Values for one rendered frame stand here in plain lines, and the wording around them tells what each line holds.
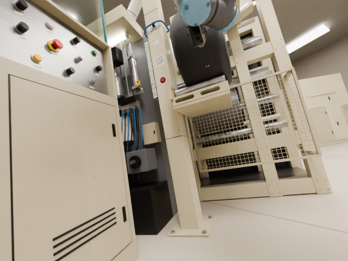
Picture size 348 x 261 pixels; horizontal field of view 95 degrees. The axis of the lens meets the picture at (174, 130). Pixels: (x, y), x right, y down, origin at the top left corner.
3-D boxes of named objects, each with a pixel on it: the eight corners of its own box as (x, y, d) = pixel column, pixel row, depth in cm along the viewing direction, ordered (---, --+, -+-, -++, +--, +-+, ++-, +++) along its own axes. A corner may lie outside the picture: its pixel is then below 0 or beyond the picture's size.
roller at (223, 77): (172, 93, 106) (173, 89, 109) (175, 99, 109) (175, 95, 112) (226, 76, 94) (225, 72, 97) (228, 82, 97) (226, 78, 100)
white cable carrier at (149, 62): (153, 98, 123) (144, 43, 130) (156, 99, 127) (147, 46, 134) (158, 96, 121) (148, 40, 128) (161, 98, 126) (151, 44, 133)
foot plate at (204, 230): (167, 236, 102) (166, 232, 102) (180, 218, 126) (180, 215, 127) (208, 236, 92) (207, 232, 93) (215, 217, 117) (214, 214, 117)
